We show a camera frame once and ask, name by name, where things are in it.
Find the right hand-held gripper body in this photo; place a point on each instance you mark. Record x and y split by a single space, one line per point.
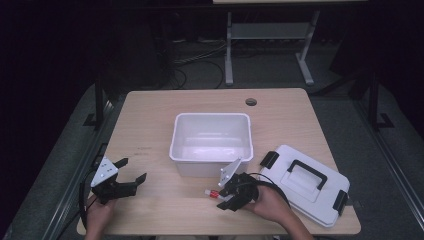
245 190

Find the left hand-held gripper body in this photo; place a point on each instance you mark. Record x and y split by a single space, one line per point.
104 171

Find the black metal stand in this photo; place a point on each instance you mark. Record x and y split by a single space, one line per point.
374 103
99 100

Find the grey-legged background table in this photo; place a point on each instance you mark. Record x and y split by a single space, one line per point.
266 30

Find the red and white tube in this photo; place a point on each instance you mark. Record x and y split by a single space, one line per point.
212 193

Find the person's right hand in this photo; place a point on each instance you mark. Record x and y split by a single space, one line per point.
270 205

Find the aluminium floor rail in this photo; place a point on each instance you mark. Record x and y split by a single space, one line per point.
73 180
390 156

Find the white plastic storage box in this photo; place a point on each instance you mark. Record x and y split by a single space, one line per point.
210 143

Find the person's left hand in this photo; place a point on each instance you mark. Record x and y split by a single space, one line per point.
98 216

